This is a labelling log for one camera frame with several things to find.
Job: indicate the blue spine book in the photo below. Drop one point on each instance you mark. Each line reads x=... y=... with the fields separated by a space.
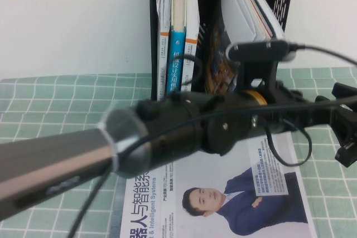
x=175 y=48

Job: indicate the green checked tablecloth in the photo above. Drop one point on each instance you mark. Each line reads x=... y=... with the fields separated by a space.
x=42 y=96

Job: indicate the magazine with man cover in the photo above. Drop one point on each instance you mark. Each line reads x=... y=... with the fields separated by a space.
x=212 y=182

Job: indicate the worn white orange-band book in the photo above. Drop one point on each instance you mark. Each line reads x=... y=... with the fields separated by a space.
x=163 y=12

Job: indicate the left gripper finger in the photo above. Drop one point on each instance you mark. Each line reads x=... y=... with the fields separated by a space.
x=344 y=89
x=347 y=126

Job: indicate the black mesh book holder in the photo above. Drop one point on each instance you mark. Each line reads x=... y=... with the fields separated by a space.
x=153 y=54

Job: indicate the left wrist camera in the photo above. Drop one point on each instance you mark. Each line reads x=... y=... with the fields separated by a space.
x=259 y=51

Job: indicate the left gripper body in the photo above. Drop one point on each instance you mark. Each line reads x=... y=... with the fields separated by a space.
x=284 y=118

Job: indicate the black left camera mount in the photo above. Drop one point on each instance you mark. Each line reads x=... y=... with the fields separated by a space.
x=256 y=73

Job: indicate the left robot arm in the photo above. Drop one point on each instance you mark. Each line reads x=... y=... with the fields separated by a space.
x=55 y=160

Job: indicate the white zip tie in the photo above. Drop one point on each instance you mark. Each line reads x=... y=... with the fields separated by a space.
x=111 y=143

